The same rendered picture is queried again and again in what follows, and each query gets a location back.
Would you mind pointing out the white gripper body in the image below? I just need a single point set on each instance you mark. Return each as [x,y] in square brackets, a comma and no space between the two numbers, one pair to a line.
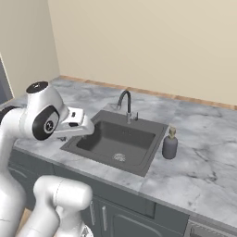
[81,128]

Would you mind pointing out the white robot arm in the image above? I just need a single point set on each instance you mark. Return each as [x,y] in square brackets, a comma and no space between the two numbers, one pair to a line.
[14,145]

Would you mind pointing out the dark grey sink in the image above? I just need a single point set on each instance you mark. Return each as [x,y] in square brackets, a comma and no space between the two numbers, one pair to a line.
[118,143]

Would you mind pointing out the grey soap dispenser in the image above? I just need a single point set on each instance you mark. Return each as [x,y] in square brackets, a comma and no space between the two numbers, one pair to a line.
[169,146]

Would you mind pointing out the black curved tap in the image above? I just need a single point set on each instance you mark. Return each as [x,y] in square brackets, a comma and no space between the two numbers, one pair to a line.
[128,102]

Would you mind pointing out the dark grey cupboard run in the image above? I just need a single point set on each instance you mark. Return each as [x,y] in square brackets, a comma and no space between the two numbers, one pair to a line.
[34,168]

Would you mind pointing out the grey framed window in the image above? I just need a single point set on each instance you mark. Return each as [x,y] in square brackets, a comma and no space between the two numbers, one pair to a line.
[3,84]

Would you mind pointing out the dark grey cupboard door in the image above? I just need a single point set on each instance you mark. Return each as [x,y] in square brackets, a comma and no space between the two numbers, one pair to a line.
[96,230]
[139,225]

